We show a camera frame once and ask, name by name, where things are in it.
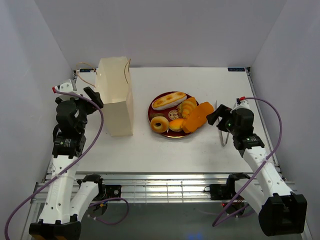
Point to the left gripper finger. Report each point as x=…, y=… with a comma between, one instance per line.
x=94, y=96
x=73, y=85

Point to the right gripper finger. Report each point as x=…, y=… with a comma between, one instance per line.
x=221, y=112
x=222, y=124

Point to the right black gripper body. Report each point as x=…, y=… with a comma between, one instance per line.
x=230, y=126

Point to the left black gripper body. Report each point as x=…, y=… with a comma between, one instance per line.
x=85, y=108

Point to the orange loaf bread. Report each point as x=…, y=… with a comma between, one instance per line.
x=197, y=118

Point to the ring donut bread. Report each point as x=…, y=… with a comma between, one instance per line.
x=159, y=124

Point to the brown chocolate bread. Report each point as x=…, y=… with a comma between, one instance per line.
x=153, y=115

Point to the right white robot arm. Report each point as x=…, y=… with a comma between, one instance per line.
x=280, y=211

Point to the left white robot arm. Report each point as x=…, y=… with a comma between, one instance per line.
x=61, y=216

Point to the cream paper bag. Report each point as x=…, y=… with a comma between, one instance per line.
x=112, y=79

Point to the croissant bread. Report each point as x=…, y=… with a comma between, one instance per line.
x=185, y=108

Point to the long white iced bread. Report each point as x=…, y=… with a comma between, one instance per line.
x=168, y=101

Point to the small orange sugared bun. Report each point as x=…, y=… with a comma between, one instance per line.
x=176, y=125

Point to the dark red round plate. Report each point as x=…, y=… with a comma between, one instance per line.
x=170, y=114

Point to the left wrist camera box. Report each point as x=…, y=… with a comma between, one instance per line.
x=64, y=87

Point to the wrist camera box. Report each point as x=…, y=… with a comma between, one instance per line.
x=242, y=103
x=64, y=87

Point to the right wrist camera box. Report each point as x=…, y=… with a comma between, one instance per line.
x=242, y=103

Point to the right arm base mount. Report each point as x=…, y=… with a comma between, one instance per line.
x=225, y=191

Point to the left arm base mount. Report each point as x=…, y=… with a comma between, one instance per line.
x=109, y=191

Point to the aluminium frame rail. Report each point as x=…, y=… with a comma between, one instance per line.
x=164, y=188

